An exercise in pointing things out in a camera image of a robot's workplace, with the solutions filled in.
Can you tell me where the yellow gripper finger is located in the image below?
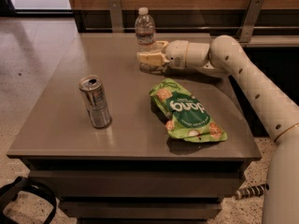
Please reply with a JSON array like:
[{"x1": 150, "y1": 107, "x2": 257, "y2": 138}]
[
  {"x1": 136, "y1": 52, "x2": 169, "y2": 66},
  {"x1": 156, "y1": 40, "x2": 169, "y2": 51}
]

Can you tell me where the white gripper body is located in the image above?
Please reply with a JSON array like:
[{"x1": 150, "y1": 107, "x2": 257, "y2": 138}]
[{"x1": 164, "y1": 40, "x2": 210, "y2": 69}]

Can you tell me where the clear plastic water bottle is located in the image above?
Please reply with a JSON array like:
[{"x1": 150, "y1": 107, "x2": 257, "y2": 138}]
[{"x1": 134, "y1": 7, "x2": 160, "y2": 73}]

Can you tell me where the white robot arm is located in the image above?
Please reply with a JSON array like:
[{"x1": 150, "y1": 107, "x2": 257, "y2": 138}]
[{"x1": 137, "y1": 35, "x2": 299, "y2": 224}]

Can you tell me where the green snack bag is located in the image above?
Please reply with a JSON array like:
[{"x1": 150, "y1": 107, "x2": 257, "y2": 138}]
[{"x1": 149, "y1": 78, "x2": 228, "y2": 143}]

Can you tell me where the silver drink can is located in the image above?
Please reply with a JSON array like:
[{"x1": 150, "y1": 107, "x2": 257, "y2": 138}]
[{"x1": 78, "y1": 75, "x2": 112, "y2": 129}]

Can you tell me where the white power strip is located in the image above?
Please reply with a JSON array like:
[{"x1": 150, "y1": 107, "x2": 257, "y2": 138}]
[{"x1": 235, "y1": 184, "x2": 269, "y2": 200}]

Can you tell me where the wooden wall counter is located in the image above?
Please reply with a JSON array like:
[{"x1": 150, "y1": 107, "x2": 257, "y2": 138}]
[{"x1": 69, "y1": 0, "x2": 299, "y2": 47}]

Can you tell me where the left metal bracket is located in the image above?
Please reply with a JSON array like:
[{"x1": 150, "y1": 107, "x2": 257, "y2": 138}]
[{"x1": 108, "y1": 0, "x2": 124, "y2": 33}]

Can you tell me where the metal bracket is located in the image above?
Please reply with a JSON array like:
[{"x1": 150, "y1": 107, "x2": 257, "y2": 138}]
[
  {"x1": 237, "y1": 0, "x2": 264, "y2": 43},
  {"x1": 108, "y1": 0, "x2": 124, "y2": 33}
]

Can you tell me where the right metal bracket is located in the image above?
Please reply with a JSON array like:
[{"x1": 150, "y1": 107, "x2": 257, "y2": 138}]
[{"x1": 237, "y1": 0, "x2": 264, "y2": 43}]

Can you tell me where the black bag strap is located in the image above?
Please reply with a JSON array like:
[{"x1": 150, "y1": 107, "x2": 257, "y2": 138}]
[{"x1": 0, "y1": 175, "x2": 58, "y2": 224}]

